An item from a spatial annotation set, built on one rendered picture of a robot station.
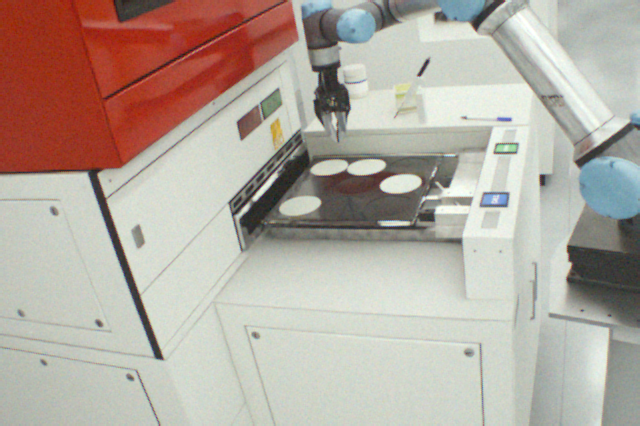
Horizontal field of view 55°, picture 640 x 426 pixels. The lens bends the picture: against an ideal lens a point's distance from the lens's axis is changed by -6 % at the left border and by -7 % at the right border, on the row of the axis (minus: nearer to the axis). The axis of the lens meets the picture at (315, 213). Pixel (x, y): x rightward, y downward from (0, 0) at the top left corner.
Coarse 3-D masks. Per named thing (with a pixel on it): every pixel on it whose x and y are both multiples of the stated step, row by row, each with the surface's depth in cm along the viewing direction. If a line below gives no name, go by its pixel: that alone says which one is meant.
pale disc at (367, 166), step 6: (354, 162) 171; (360, 162) 170; (366, 162) 170; (372, 162) 169; (378, 162) 168; (348, 168) 168; (354, 168) 167; (360, 168) 167; (366, 168) 166; (372, 168) 165; (378, 168) 165; (360, 174) 163
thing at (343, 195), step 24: (384, 168) 164; (408, 168) 162; (432, 168) 159; (288, 192) 162; (312, 192) 159; (336, 192) 157; (360, 192) 154; (384, 192) 152; (408, 192) 150; (288, 216) 150; (312, 216) 147; (336, 216) 145; (360, 216) 143; (384, 216) 141; (408, 216) 139
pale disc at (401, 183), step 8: (392, 176) 159; (400, 176) 158; (408, 176) 157; (384, 184) 156; (392, 184) 155; (400, 184) 154; (408, 184) 153; (416, 184) 152; (392, 192) 151; (400, 192) 150
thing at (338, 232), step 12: (276, 228) 157; (288, 228) 156; (300, 228) 154; (312, 228) 153; (324, 228) 152; (336, 228) 151; (348, 228) 150; (360, 228) 149; (372, 228) 148; (384, 228) 147; (396, 228) 146; (408, 228) 145; (420, 228) 144; (432, 228) 143; (384, 240) 148; (396, 240) 147; (408, 240) 146; (420, 240) 144; (432, 240) 143; (444, 240) 142; (456, 240) 141
